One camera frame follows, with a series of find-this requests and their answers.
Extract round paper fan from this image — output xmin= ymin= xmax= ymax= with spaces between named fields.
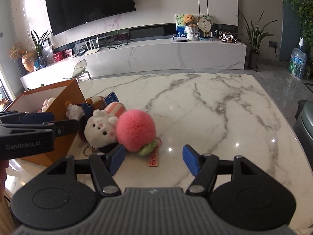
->
xmin=197 ymin=13 xmax=213 ymax=38

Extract person left hand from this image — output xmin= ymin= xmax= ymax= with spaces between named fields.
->
xmin=0 ymin=160 xmax=10 ymax=202

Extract potted green floor plant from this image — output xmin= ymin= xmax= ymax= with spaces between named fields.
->
xmin=236 ymin=11 xmax=277 ymax=71

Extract pink fluffy peach plush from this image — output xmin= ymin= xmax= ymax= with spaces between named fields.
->
xmin=116 ymin=109 xmax=162 ymax=167

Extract white marble tv cabinet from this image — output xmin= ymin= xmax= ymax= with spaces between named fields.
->
xmin=20 ymin=39 xmax=247 ymax=89

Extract white wifi router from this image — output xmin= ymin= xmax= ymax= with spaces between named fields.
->
xmin=84 ymin=39 xmax=100 ymax=55

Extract hanging ivy plant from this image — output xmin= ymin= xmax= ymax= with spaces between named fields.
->
xmin=288 ymin=0 xmax=313 ymax=50

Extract black wall television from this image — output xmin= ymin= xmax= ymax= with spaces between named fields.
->
xmin=46 ymin=0 xmax=136 ymax=36

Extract brown dog plush doll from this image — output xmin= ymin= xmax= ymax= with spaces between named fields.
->
xmin=65 ymin=96 xmax=106 ymax=141

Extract black white cow figurines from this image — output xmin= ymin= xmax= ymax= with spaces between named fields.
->
xmin=215 ymin=29 xmax=238 ymax=43

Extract grey trash bin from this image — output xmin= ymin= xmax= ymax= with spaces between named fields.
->
xmin=293 ymin=100 xmax=313 ymax=158

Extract orange cardboard box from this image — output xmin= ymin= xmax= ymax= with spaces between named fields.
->
xmin=1 ymin=80 xmax=85 ymax=167

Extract copper acorn vase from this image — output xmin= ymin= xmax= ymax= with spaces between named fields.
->
xmin=21 ymin=50 xmax=38 ymax=72

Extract pink striped plush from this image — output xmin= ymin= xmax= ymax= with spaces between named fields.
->
xmin=104 ymin=101 xmax=127 ymax=118

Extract teddy bear in pot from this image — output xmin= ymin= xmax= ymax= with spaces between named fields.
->
xmin=183 ymin=14 xmax=198 ymax=41

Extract small white swivel stool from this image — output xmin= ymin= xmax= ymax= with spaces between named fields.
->
xmin=64 ymin=60 xmax=92 ymax=82

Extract blue water bottle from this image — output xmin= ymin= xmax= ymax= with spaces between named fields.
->
xmin=289 ymin=37 xmax=307 ymax=79

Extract white crochet bunny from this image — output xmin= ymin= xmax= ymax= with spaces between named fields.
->
xmin=41 ymin=97 xmax=56 ymax=112

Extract white cow plush keychain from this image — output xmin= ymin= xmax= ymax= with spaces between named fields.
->
xmin=84 ymin=109 xmax=118 ymax=153

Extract potted plant on cabinet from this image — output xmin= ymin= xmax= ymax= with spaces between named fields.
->
xmin=31 ymin=30 xmax=51 ymax=68

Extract blue landscape painting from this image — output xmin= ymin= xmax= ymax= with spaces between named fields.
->
xmin=176 ymin=14 xmax=187 ymax=37

